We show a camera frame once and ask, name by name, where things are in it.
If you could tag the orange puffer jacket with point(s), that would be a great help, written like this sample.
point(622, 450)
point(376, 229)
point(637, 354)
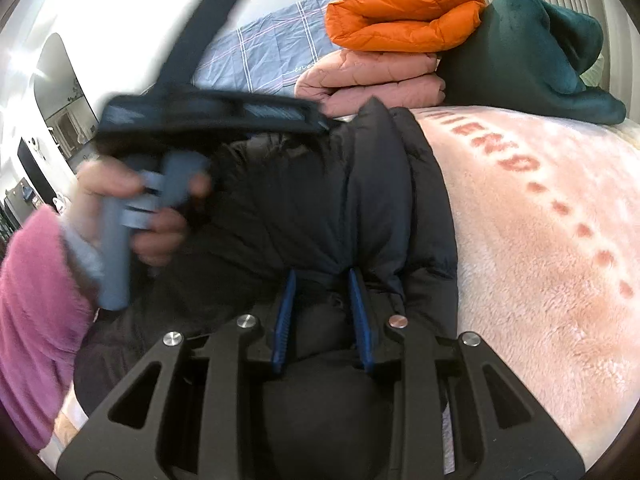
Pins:
point(400, 10)

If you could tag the black puffer jacket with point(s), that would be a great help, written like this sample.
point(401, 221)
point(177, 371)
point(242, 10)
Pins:
point(310, 200)

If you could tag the person's left hand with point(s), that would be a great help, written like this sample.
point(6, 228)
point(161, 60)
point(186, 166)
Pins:
point(95, 195)

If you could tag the dark cabinet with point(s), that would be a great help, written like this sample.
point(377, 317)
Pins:
point(35, 170)

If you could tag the pink quilted jacket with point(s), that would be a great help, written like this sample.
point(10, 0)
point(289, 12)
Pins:
point(370, 77)

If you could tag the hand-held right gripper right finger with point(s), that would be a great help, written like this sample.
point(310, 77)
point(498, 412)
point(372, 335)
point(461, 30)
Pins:
point(361, 320)

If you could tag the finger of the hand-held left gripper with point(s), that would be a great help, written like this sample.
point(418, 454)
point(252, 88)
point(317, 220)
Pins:
point(270, 112)
point(205, 35)

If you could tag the arched wall mirror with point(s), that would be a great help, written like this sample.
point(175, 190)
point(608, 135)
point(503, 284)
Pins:
point(62, 90)

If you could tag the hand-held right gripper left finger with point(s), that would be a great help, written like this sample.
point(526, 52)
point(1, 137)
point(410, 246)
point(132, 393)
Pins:
point(285, 320)

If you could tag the dark green fleece garment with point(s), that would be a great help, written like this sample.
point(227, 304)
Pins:
point(525, 55)

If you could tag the blue striped pillow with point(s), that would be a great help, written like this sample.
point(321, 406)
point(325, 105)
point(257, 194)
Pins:
point(270, 55)

